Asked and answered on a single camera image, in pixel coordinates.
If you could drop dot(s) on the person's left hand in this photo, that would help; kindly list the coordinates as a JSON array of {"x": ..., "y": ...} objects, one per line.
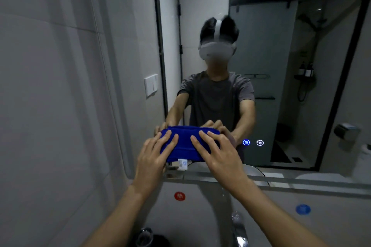
[{"x": 150, "y": 165}]

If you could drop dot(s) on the clear glass cup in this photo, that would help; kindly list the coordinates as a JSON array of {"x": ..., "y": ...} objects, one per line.
[{"x": 144, "y": 237}]

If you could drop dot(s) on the black tray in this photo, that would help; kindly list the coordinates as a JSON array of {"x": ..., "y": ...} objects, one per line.
[{"x": 160, "y": 241}]

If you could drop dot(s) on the blue cloth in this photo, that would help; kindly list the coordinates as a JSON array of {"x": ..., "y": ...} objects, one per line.
[{"x": 185, "y": 142}]

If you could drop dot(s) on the person's right forearm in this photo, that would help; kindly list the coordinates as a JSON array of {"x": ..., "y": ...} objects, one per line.
[{"x": 278, "y": 218}]

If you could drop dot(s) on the chrome faucet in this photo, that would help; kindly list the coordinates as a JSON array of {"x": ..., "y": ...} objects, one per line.
[{"x": 239, "y": 231}]

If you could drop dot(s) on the rectangular wall mirror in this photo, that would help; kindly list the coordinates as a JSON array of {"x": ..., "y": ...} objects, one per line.
[{"x": 275, "y": 53}]

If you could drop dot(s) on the person's right hand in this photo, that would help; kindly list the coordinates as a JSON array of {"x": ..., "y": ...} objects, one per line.
[{"x": 224, "y": 163}]

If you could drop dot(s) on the person's left forearm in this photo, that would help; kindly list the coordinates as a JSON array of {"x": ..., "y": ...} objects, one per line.
[{"x": 116, "y": 220}]

